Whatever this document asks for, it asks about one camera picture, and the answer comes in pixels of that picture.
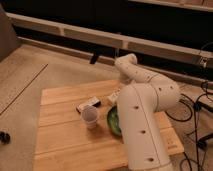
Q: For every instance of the wooden board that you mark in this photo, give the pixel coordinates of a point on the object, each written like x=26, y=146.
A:
x=64, y=143

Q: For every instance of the black bracket on wall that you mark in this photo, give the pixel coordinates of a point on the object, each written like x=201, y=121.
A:
x=94, y=58

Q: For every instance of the black object on floor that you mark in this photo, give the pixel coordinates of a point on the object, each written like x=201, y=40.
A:
x=4, y=137

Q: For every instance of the green round plate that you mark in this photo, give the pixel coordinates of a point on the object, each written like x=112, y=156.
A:
x=113, y=121

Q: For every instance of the white shelf rail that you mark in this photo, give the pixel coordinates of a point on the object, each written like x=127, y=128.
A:
x=138, y=45

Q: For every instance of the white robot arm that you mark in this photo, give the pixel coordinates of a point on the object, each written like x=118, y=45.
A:
x=147, y=93

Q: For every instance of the small white and black box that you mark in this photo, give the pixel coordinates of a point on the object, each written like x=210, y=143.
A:
x=94, y=101

